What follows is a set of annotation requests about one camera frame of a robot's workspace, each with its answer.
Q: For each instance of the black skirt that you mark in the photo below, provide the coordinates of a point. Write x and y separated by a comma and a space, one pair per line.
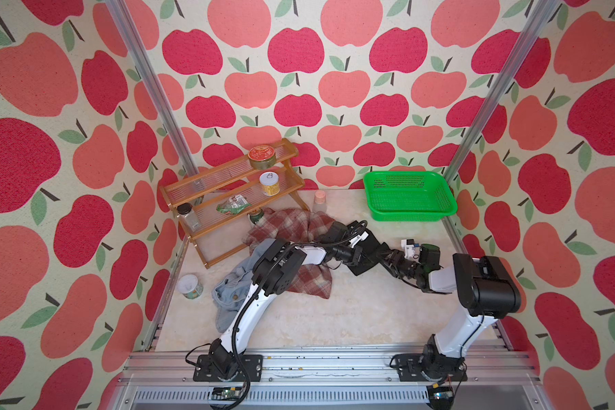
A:
370, 252

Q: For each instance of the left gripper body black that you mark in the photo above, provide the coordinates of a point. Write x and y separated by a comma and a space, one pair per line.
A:
345, 254

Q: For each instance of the green plastic basket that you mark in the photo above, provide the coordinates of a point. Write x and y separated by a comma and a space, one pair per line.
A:
398, 196

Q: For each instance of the left aluminium corner post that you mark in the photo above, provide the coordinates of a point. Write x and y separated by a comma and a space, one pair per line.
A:
128, 31

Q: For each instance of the aluminium corner post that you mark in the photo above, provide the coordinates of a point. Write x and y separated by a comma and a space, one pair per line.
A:
128, 31
538, 19

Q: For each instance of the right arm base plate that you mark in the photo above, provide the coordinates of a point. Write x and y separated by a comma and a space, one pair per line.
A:
432, 368

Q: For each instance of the white small cup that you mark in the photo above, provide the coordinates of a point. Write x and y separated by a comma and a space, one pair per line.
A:
190, 287

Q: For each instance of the light denim skirt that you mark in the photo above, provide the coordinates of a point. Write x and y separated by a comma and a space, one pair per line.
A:
229, 295

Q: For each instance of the wooden two-tier shelf rack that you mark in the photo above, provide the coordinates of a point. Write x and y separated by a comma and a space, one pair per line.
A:
217, 184

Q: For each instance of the red-lid tin can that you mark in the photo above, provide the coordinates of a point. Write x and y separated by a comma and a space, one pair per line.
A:
262, 157

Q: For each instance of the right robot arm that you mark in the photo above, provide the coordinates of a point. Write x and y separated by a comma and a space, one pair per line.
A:
485, 292

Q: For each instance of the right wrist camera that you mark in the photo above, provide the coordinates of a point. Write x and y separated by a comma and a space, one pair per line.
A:
410, 249

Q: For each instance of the right aluminium corner post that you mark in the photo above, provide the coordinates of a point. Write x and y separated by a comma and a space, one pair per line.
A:
538, 19

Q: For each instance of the black-cap spice jar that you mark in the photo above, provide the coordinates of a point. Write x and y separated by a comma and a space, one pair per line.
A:
190, 217

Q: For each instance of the green snack packet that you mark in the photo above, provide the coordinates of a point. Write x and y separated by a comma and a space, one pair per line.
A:
234, 205

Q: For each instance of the pink-cap clear bottle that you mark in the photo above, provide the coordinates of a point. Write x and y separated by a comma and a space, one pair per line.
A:
319, 205

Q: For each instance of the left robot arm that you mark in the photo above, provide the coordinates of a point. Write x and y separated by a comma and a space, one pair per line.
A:
273, 274

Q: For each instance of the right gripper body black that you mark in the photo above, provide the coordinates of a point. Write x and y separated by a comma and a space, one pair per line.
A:
402, 268

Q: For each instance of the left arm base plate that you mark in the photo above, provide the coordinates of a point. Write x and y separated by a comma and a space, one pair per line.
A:
207, 370

